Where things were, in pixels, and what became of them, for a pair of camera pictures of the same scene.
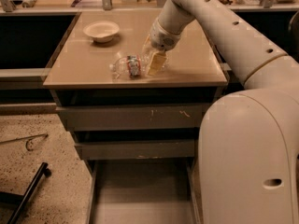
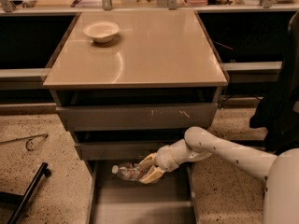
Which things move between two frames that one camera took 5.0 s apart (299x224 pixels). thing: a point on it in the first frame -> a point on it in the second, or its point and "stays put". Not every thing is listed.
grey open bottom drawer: x=144 y=191 stays put
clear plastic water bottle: x=135 y=65 -> x=127 y=171
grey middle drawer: x=135 y=149 stays put
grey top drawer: x=135 y=118 stays put
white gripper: x=163 y=38 -> x=163 y=161
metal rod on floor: x=26 y=138 stays put
